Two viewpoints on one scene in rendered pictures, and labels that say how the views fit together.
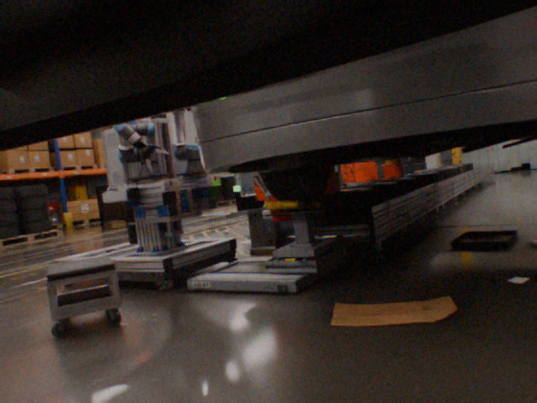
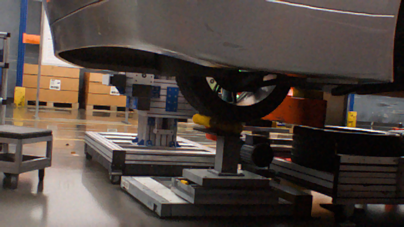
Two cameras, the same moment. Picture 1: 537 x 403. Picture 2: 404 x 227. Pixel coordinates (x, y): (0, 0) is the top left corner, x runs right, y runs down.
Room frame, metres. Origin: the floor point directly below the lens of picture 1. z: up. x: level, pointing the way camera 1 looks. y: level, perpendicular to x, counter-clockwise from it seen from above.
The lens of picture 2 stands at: (0.44, -2.01, 0.69)
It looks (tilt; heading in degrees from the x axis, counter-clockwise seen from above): 3 degrees down; 37
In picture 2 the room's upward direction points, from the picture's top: 5 degrees clockwise
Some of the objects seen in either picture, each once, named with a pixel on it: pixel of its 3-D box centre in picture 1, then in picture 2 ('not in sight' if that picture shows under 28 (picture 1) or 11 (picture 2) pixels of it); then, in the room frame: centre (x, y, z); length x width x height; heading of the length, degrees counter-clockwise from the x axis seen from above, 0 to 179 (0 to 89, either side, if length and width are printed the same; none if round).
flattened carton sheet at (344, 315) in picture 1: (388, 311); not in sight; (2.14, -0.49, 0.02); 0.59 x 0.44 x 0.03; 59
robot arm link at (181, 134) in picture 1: (180, 129); not in sight; (3.97, 0.67, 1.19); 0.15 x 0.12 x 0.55; 43
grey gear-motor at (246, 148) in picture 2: (291, 233); (253, 162); (3.51, -0.14, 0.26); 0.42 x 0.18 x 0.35; 59
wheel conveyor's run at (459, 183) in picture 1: (457, 178); not in sight; (9.57, -3.90, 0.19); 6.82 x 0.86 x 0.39; 149
